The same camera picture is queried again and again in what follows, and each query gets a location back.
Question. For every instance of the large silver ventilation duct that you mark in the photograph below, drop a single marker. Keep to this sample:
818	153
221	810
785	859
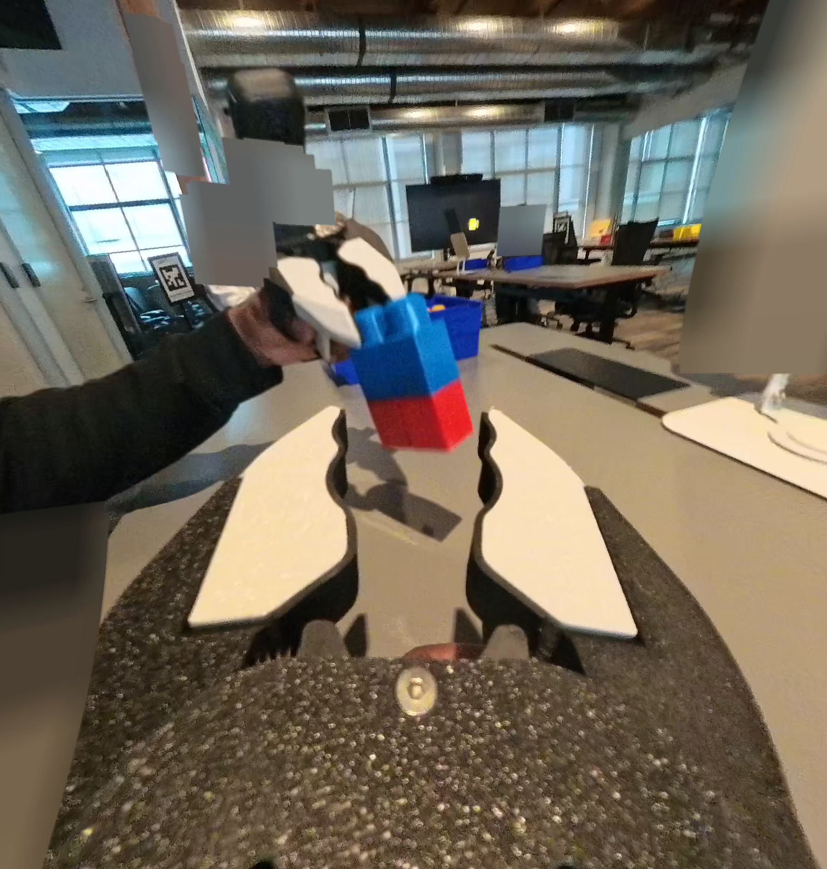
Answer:
454	34

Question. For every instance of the small blue bin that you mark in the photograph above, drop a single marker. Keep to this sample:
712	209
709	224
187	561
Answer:
522	262

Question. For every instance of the black white marker tag sign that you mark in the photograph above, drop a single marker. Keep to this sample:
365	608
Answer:
171	277

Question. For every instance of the yellow box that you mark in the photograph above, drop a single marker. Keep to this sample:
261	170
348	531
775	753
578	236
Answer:
600	229

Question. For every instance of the long wooden desk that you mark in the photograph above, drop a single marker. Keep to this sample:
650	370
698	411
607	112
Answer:
563	275

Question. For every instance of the black desk pad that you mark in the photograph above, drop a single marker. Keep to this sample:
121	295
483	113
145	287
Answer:
603	373

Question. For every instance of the blue mega block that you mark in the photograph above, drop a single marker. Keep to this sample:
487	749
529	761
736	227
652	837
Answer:
407	353

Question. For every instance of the thin silver ventilation duct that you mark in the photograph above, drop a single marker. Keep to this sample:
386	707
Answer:
413	85

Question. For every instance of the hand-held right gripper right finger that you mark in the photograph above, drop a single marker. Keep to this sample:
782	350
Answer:
549	536

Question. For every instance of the white round stand base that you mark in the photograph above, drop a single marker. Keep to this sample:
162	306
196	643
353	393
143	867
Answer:
810	441

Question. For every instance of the yellow plastic bin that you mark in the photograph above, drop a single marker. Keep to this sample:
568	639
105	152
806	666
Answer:
686	233

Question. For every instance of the white tablet stand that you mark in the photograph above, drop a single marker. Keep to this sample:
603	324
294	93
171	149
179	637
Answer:
457	246

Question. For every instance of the red mega block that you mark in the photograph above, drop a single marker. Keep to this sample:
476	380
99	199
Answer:
420	417

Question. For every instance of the person's left forearm black sleeve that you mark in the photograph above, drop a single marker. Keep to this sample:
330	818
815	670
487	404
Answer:
115	414

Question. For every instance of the person's left hand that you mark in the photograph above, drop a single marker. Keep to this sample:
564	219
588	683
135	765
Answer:
264	339

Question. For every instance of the blue plastic bin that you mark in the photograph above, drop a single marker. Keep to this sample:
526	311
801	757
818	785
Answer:
464	326

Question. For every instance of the black video bar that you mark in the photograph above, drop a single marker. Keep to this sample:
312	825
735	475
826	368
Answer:
456	178

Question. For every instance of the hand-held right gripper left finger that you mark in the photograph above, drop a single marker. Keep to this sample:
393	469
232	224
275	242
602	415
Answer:
278	536

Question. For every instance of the glass window wall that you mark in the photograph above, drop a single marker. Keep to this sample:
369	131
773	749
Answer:
115	203
671	170
529	163

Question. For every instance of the white door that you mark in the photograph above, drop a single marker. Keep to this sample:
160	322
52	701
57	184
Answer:
27	224

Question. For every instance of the large black monitor screen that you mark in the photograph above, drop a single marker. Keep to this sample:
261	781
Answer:
440	217

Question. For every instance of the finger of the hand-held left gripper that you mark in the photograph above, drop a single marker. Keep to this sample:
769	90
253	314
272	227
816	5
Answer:
318	299
373	265

